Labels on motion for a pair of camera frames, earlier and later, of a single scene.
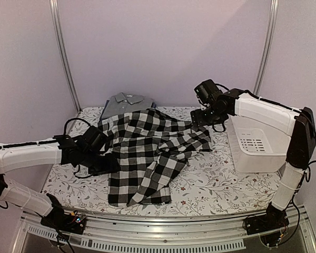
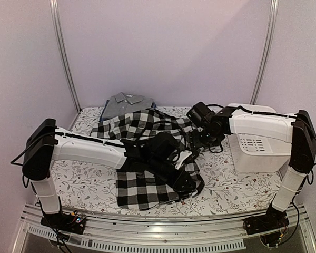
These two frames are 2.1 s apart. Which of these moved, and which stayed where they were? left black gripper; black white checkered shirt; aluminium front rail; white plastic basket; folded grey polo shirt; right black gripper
Moved: black white checkered shirt; right black gripper; left black gripper
Stayed: folded grey polo shirt; white plastic basket; aluminium front rail
